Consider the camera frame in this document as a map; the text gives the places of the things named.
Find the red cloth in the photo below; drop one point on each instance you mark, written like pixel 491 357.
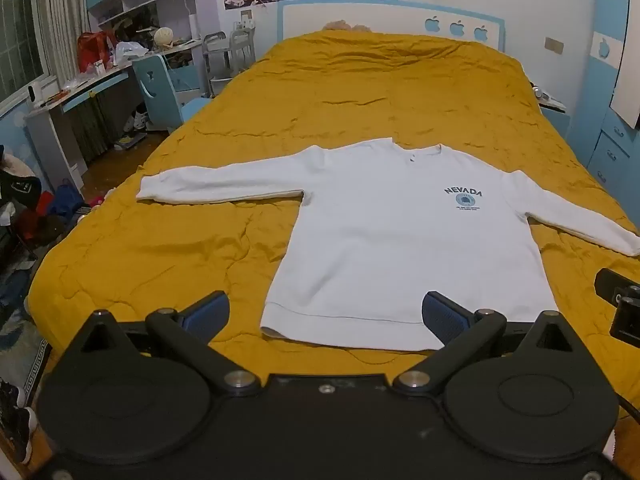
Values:
pixel 37 212

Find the black white garment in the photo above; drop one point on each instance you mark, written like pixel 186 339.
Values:
pixel 17 182

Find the red bag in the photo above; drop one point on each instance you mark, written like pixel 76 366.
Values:
pixel 92 50

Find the blue nightstand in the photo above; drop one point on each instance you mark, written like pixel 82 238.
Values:
pixel 555 120

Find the white apple wall decal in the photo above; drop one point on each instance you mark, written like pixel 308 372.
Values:
pixel 605 49

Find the white hanging board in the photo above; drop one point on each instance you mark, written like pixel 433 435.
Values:
pixel 630 60

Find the white curtain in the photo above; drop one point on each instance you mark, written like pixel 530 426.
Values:
pixel 65 20

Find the blue drawer cabinet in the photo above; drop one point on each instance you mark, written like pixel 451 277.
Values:
pixel 612 160

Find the patterned rug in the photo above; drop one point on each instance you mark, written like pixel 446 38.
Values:
pixel 20 355

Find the white plastic bag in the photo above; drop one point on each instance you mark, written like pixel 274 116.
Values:
pixel 130 51

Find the grey blue desk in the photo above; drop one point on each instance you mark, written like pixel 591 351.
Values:
pixel 50 130

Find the yellow quilted blanket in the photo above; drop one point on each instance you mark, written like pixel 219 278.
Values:
pixel 350 100

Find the window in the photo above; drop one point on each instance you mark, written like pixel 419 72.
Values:
pixel 20 25

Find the white shoes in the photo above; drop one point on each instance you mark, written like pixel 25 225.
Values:
pixel 136 120

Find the white blue-edged headboard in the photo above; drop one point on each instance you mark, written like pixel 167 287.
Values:
pixel 390 17

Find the grey metal cart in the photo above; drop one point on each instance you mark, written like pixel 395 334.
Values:
pixel 220 67

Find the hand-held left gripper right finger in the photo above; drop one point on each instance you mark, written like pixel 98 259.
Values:
pixel 441 316

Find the blue wooden chair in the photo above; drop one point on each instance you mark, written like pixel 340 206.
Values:
pixel 160 90

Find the tan plush toy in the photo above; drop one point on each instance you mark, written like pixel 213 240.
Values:
pixel 345 25

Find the white printed sweatshirt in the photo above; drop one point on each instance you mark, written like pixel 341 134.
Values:
pixel 375 240

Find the beige wall plate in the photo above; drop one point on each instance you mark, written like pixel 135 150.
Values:
pixel 554 45

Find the blue cloth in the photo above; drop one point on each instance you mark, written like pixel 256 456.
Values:
pixel 67 200

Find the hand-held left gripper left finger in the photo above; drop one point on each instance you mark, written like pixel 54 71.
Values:
pixel 207 312

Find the cream round ball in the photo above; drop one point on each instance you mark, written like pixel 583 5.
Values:
pixel 163 37

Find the black sneakers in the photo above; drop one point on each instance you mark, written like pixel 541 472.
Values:
pixel 17 425

